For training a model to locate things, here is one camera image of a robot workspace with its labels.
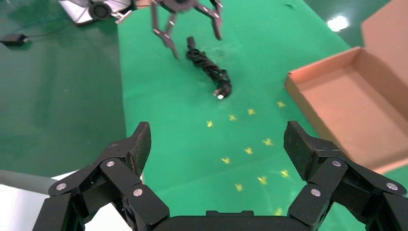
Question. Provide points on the brown cardboard mailer box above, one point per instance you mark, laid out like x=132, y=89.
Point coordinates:
x=350, y=105

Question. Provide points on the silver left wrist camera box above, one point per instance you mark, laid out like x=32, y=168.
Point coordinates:
x=79, y=11

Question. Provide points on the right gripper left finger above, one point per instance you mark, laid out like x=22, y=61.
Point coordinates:
x=118, y=178

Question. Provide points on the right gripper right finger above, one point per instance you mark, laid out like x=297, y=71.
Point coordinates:
x=334, y=178

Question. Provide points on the black power adapter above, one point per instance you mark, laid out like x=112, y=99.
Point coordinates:
x=12, y=39

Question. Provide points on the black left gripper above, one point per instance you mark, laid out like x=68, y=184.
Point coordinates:
x=180, y=4

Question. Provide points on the green table cloth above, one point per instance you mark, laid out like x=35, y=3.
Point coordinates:
x=178, y=105

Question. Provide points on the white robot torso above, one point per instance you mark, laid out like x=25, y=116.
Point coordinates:
x=19, y=210

